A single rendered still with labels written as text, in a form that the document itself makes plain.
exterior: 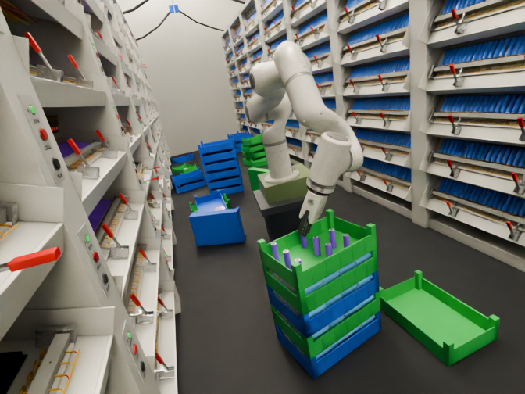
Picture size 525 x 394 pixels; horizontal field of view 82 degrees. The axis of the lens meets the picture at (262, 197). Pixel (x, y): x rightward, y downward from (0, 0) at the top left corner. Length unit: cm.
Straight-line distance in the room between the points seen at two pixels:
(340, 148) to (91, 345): 66
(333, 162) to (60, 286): 64
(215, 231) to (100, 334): 133
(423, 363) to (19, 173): 107
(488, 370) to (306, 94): 92
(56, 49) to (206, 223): 110
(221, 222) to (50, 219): 137
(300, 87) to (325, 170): 25
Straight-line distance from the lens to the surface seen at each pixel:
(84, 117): 119
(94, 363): 54
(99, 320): 57
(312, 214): 89
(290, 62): 97
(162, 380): 103
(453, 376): 111
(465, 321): 127
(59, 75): 75
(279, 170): 155
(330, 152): 81
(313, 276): 85
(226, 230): 181
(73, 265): 53
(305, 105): 89
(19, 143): 49
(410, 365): 111
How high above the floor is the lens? 84
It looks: 20 degrees down
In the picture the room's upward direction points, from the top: 11 degrees counter-clockwise
